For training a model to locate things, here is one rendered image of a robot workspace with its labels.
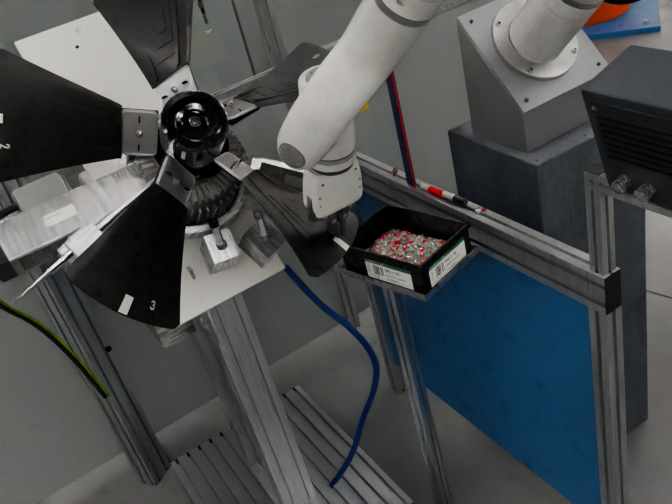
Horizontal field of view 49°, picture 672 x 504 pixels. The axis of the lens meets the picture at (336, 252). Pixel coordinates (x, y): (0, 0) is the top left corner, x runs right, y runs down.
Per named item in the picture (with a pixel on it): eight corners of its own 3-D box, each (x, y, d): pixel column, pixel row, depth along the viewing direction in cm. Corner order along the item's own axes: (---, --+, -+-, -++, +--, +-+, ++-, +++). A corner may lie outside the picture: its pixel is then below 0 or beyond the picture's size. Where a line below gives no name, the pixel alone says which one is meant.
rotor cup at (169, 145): (135, 152, 139) (135, 123, 127) (182, 98, 144) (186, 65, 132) (198, 198, 140) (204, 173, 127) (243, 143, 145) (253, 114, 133)
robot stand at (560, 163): (569, 366, 230) (545, 84, 182) (648, 419, 207) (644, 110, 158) (494, 414, 221) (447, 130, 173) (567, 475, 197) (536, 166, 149)
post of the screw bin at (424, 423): (435, 505, 199) (375, 259, 157) (442, 497, 201) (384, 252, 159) (444, 509, 197) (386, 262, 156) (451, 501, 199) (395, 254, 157)
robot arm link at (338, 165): (338, 122, 126) (339, 136, 129) (295, 142, 123) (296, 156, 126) (368, 146, 122) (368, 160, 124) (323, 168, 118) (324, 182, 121)
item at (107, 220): (167, 180, 142) (19, 308, 129) (158, 172, 142) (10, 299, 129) (167, 176, 140) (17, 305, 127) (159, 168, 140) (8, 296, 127)
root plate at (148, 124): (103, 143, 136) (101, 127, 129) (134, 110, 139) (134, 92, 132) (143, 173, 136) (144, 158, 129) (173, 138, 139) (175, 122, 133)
